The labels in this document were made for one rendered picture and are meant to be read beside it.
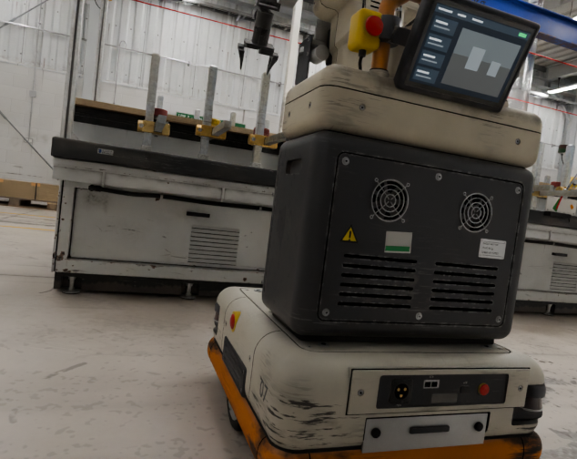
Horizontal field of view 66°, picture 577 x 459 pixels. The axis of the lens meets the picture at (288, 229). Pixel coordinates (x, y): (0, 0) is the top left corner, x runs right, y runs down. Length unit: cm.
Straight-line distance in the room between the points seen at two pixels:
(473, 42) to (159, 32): 896
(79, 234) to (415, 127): 177
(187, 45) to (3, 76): 328
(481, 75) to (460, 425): 69
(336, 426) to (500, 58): 75
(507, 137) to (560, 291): 276
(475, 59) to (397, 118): 19
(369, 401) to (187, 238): 165
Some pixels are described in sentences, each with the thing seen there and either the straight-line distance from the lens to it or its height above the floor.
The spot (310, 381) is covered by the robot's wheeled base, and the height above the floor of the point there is 25.
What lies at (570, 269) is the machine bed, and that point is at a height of 34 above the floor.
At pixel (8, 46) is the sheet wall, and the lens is 975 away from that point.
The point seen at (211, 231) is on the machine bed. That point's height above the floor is 36.
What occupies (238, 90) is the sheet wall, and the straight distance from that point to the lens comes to 968.
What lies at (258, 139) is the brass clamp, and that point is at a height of 83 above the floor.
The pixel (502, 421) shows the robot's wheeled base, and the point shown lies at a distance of 108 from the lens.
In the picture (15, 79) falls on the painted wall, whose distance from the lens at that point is 960.
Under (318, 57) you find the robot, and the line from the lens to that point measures 138.
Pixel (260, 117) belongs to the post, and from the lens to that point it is 217.
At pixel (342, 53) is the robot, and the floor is 98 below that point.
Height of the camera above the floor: 54
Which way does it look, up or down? 3 degrees down
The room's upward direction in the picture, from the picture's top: 7 degrees clockwise
